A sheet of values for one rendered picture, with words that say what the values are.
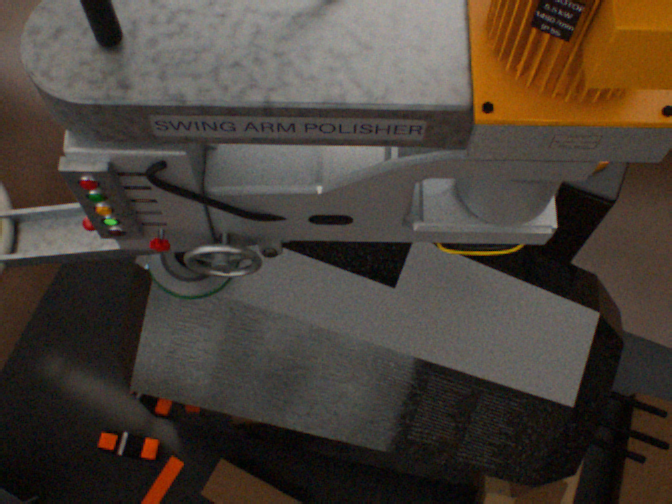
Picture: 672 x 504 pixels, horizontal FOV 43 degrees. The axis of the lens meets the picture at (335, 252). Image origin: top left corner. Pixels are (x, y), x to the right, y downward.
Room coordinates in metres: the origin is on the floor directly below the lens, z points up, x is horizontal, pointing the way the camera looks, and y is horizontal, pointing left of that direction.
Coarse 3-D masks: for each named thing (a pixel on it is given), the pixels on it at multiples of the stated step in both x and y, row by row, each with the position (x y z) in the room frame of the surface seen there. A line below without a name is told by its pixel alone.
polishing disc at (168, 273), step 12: (156, 264) 0.70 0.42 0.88; (168, 264) 0.70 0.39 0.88; (204, 264) 0.70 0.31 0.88; (156, 276) 0.67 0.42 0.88; (168, 276) 0.67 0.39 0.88; (180, 276) 0.67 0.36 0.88; (192, 276) 0.67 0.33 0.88; (204, 276) 0.67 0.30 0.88; (168, 288) 0.64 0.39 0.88; (180, 288) 0.64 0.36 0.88; (192, 288) 0.64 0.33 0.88; (204, 288) 0.64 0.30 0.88; (216, 288) 0.65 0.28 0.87
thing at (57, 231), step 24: (0, 216) 0.77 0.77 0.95; (24, 216) 0.77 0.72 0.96; (48, 216) 0.77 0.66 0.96; (72, 216) 0.78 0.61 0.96; (24, 240) 0.73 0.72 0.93; (48, 240) 0.72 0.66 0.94; (72, 240) 0.72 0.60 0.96; (96, 240) 0.71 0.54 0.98; (240, 240) 0.68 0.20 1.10; (24, 264) 0.66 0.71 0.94
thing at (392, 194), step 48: (240, 144) 0.73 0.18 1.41; (192, 192) 0.62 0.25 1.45; (240, 192) 0.64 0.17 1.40; (288, 192) 0.64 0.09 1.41; (336, 192) 0.64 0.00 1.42; (384, 192) 0.64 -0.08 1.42; (432, 192) 0.72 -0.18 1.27; (288, 240) 0.64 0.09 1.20; (336, 240) 0.64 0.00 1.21; (384, 240) 0.64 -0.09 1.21; (432, 240) 0.65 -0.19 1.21; (480, 240) 0.65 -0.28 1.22; (528, 240) 0.65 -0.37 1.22
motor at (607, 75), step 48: (480, 0) 0.80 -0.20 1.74; (528, 0) 0.70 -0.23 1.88; (576, 0) 0.66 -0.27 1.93; (624, 0) 0.62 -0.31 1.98; (480, 48) 0.72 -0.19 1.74; (528, 48) 0.66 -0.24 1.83; (576, 48) 0.63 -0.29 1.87; (624, 48) 0.58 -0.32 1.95; (480, 96) 0.64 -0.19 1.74; (528, 96) 0.65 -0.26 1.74; (576, 96) 0.65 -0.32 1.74; (624, 96) 0.65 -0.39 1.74
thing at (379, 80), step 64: (64, 0) 0.79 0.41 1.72; (128, 0) 0.80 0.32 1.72; (192, 0) 0.80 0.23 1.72; (256, 0) 0.81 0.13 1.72; (320, 0) 0.81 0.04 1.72; (384, 0) 0.82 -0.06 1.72; (448, 0) 0.82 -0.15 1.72; (64, 64) 0.68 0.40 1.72; (128, 64) 0.69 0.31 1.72; (192, 64) 0.69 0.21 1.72; (256, 64) 0.70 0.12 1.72; (320, 64) 0.70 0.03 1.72; (384, 64) 0.70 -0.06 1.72; (448, 64) 0.71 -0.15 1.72; (128, 128) 0.62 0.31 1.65; (192, 128) 0.63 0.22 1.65; (256, 128) 0.63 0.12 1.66; (320, 128) 0.63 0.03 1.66; (384, 128) 0.63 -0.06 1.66; (448, 128) 0.64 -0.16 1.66; (512, 128) 0.62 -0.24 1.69; (576, 128) 0.62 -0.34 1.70; (640, 128) 0.63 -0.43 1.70
